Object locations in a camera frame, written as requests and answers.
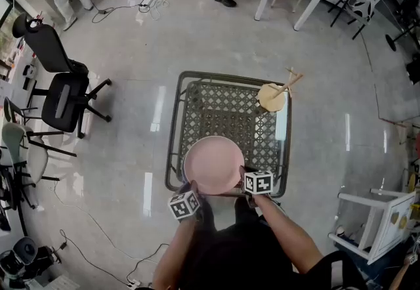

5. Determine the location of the white shell chair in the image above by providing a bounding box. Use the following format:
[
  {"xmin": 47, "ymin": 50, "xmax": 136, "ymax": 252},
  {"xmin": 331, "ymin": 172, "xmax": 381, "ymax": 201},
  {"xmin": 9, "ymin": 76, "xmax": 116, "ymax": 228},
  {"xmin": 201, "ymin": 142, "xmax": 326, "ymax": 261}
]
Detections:
[{"xmin": 1, "ymin": 96, "xmax": 78, "ymax": 184}]

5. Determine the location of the person's left forearm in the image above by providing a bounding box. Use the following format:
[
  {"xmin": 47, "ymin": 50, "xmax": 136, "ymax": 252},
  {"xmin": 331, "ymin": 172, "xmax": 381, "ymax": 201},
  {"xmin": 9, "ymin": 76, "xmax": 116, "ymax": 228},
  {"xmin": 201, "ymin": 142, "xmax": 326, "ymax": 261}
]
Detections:
[{"xmin": 152, "ymin": 216, "xmax": 204, "ymax": 290}]

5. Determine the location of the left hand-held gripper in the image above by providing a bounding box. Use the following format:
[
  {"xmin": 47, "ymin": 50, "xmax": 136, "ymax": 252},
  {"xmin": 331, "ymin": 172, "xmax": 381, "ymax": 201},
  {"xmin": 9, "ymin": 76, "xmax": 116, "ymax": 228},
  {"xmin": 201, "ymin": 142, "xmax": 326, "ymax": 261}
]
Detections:
[{"xmin": 167, "ymin": 181, "xmax": 204, "ymax": 222}]

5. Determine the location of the black office chair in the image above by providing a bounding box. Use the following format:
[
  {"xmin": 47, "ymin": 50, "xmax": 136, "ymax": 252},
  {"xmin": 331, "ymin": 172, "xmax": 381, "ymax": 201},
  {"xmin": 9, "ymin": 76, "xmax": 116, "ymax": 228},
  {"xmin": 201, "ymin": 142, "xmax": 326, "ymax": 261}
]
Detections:
[{"xmin": 12, "ymin": 12, "xmax": 112, "ymax": 139}]

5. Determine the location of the black and white chair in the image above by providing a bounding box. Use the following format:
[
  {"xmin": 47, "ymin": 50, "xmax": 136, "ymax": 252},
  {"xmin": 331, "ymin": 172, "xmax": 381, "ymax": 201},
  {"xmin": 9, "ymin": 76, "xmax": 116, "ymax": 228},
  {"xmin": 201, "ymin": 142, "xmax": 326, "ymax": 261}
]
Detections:
[{"xmin": 327, "ymin": 0, "xmax": 375, "ymax": 41}]

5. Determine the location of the white side table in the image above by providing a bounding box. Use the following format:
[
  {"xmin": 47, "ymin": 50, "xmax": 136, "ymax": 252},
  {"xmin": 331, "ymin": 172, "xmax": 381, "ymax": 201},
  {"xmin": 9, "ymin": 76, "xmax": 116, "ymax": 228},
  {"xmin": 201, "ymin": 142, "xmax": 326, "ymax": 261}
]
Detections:
[{"xmin": 329, "ymin": 188, "xmax": 420, "ymax": 265}]

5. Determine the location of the person's right forearm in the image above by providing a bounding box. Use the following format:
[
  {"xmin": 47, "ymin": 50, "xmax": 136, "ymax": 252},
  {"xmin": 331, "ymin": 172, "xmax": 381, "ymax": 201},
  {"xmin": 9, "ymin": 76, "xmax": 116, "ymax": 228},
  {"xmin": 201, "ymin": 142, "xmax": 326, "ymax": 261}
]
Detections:
[{"xmin": 252, "ymin": 194, "xmax": 324, "ymax": 275}]

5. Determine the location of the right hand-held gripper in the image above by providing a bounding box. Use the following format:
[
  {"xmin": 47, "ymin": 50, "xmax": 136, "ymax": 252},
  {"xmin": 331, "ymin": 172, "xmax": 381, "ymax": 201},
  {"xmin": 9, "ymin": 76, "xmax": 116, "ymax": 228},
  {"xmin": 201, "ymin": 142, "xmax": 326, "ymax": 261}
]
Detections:
[{"xmin": 240, "ymin": 165, "xmax": 274, "ymax": 208}]

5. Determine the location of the pink big plate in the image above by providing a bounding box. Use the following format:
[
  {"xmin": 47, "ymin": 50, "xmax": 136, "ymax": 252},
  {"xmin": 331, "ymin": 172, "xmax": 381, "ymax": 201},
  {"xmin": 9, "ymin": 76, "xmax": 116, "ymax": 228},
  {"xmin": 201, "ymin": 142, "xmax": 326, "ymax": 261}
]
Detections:
[{"xmin": 183, "ymin": 136, "xmax": 245, "ymax": 196}]

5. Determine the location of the wooden mug tree stand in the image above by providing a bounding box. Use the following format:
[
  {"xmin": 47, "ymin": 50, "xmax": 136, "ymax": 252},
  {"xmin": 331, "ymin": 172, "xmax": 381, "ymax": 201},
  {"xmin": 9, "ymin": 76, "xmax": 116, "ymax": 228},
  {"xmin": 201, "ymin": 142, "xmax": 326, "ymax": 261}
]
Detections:
[{"xmin": 257, "ymin": 67, "xmax": 304, "ymax": 113}]

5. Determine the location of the black floor fan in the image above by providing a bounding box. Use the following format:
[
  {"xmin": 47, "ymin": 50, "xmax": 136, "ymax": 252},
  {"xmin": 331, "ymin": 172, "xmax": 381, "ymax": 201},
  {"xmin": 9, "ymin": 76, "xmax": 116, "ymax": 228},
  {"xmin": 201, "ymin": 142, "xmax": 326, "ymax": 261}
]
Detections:
[{"xmin": 385, "ymin": 3, "xmax": 420, "ymax": 52}]

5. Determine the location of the person's black clothing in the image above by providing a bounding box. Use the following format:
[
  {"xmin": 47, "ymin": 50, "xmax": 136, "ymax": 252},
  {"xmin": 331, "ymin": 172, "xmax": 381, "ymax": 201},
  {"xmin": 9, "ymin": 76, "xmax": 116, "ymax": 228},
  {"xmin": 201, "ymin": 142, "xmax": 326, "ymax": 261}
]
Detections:
[{"xmin": 183, "ymin": 196, "xmax": 368, "ymax": 290}]

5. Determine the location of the dark wicker glass-top table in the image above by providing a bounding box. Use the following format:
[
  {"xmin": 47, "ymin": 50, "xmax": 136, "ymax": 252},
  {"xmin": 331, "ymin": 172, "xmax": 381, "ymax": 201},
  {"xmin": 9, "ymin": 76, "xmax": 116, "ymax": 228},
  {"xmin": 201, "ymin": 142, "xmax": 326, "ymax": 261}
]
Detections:
[{"xmin": 164, "ymin": 70, "xmax": 293, "ymax": 199}]

